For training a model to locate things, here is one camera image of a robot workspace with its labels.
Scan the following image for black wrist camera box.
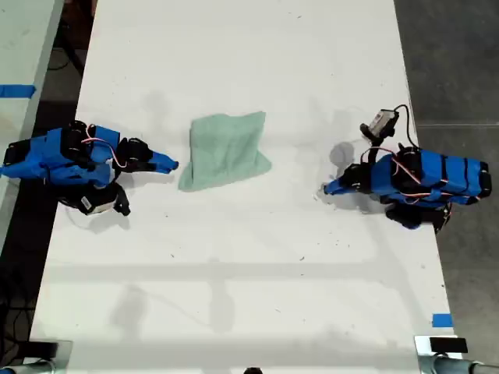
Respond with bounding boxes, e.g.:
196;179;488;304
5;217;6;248
76;182;132;217

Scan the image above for pale green T-shirt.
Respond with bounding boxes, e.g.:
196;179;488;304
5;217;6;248
177;111;273;193

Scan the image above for small black box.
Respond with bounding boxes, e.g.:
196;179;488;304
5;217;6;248
429;337;469;354
26;341;58;358

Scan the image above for short blue tape strip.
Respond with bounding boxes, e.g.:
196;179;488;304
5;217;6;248
431;312;454;329

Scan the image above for black camera stalk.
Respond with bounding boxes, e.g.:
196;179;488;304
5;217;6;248
368;136;386;165

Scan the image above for long blue tape strip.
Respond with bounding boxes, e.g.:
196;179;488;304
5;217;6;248
0;84;37;99

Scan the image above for black camera cable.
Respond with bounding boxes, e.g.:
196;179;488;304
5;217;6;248
392;103;419;152

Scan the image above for metal table clamp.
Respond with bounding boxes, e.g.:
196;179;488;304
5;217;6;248
0;339;74;374
413;334;499;374

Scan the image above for white side table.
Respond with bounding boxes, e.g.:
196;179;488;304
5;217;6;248
0;0;65;250

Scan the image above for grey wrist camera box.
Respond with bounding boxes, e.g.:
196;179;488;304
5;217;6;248
359;109;400;140

